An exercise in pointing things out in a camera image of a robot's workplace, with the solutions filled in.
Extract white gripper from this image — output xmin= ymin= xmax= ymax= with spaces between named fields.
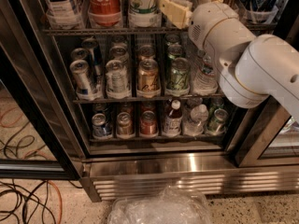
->
xmin=157 ymin=0 xmax=249 ymax=52

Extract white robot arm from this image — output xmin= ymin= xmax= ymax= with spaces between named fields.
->
xmin=158 ymin=0 xmax=299 ymax=119

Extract clear water bottle middle shelf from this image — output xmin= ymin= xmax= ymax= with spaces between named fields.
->
xmin=193 ymin=54 xmax=218 ymax=95

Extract clear water bottle shelf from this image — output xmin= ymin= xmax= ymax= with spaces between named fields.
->
xmin=183 ymin=105 xmax=208 ymax=136
xmin=193 ymin=54 xmax=218 ymax=95

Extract green can middle shelf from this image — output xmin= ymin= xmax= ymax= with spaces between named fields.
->
xmin=166 ymin=57 xmax=190 ymax=91

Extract green can shelf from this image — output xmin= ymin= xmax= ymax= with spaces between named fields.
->
xmin=206 ymin=108 xmax=229 ymax=135
xmin=166 ymin=57 xmax=190 ymax=91

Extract red coca-cola can top shelf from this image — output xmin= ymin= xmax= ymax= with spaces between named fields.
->
xmin=90 ymin=0 xmax=121 ymax=27

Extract gold can middle shelf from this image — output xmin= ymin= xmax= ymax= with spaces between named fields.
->
xmin=137 ymin=59 xmax=159 ymax=92

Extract gold can shelf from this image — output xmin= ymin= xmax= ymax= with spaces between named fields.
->
xmin=117 ymin=112 xmax=134 ymax=135
xmin=137 ymin=59 xmax=159 ymax=92

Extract rear blue redbull can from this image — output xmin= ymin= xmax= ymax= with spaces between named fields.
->
xmin=81 ymin=37 xmax=102 ymax=76

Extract clear water bottle bottom shelf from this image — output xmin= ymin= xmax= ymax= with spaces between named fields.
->
xmin=183 ymin=105 xmax=208 ymax=136

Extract stainless steel display fridge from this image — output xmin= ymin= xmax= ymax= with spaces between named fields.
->
xmin=0 ymin=0 xmax=298 ymax=202

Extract green can bottom shelf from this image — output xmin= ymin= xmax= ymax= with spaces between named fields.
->
xmin=206 ymin=108 xmax=229 ymax=135

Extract copper can bottom shelf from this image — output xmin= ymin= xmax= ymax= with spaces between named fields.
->
xmin=140 ymin=111 xmax=157 ymax=135

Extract front silver redbull can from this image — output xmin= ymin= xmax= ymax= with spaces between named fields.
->
xmin=69 ymin=60 xmax=96 ymax=95

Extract gold can bottom shelf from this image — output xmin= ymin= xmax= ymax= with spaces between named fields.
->
xmin=117 ymin=112 xmax=134 ymax=135

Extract blue silver can bottom shelf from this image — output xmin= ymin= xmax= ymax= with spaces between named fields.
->
xmin=92 ymin=113 xmax=112 ymax=138

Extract open glass fridge door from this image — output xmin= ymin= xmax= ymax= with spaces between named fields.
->
xmin=0 ymin=48 xmax=78 ymax=180

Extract red juice bottle white cap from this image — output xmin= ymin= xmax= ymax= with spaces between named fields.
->
xmin=163 ymin=100 xmax=182 ymax=137

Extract clear plastic bag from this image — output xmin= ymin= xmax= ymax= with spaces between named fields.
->
xmin=107 ymin=186 xmax=213 ymax=224

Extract orange floor cable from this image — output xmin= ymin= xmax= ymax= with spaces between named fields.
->
xmin=46 ymin=180 xmax=64 ymax=224

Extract black floor cables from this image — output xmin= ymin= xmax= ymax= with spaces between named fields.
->
xmin=0 ymin=179 xmax=83 ymax=224

